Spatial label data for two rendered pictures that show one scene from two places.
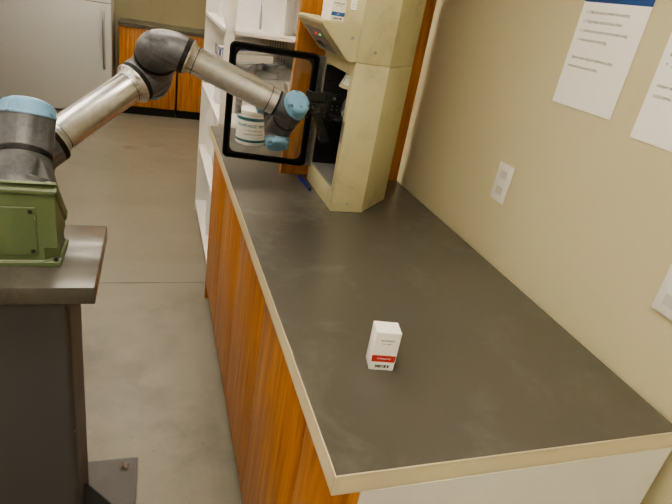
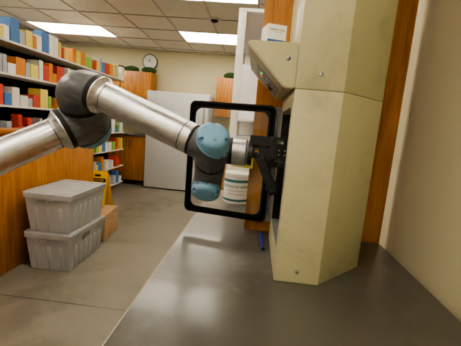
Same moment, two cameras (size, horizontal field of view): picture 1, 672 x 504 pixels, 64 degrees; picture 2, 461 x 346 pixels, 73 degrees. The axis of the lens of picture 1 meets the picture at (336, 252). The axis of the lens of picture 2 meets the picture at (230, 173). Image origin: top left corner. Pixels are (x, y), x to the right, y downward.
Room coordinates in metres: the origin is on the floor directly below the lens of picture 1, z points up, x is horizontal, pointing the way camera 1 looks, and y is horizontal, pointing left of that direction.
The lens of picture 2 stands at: (0.94, -0.15, 1.32)
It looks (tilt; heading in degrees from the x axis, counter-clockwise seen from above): 9 degrees down; 25
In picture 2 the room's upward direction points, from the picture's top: 5 degrees clockwise
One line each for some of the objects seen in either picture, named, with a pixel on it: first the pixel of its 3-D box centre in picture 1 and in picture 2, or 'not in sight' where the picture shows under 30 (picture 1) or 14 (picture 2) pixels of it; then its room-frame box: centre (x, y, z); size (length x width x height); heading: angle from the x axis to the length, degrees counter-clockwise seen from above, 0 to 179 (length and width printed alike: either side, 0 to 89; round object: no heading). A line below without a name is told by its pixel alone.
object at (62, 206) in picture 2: not in sight; (68, 204); (2.73, 2.27, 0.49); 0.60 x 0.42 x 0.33; 21
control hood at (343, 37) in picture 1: (324, 35); (269, 75); (1.78, 0.16, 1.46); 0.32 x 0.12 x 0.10; 21
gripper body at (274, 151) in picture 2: (322, 106); (269, 152); (1.77, 0.13, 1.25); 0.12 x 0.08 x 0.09; 112
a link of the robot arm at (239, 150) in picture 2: not in sight; (240, 152); (1.74, 0.20, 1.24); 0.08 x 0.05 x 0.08; 22
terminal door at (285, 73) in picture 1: (269, 106); (228, 160); (1.91, 0.32, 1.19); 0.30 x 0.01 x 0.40; 101
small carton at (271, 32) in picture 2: (334, 9); (273, 39); (1.73, 0.14, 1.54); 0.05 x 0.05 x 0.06; 39
